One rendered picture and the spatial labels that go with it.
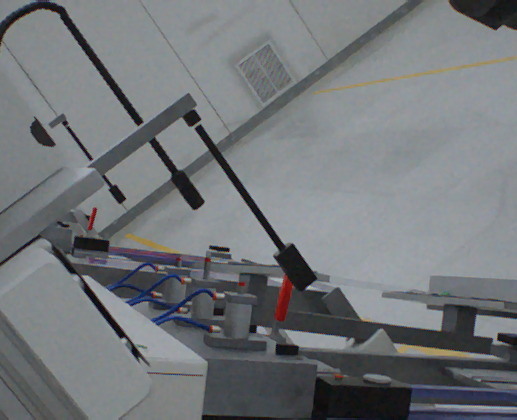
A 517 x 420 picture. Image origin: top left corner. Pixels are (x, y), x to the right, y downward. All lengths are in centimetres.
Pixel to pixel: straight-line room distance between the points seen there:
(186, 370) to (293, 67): 855
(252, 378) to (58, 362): 42
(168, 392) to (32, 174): 19
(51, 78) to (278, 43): 213
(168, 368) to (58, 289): 26
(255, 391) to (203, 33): 817
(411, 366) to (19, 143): 83
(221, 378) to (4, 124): 34
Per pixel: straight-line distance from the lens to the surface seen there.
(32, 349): 36
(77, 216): 541
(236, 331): 81
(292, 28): 917
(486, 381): 120
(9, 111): 50
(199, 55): 885
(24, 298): 36
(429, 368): 126
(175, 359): 62
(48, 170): 50
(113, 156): 86
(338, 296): 199
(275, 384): 78
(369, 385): 80
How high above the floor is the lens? 143
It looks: 16 degrees down
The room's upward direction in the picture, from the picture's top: 35 degrees counter-clockwise
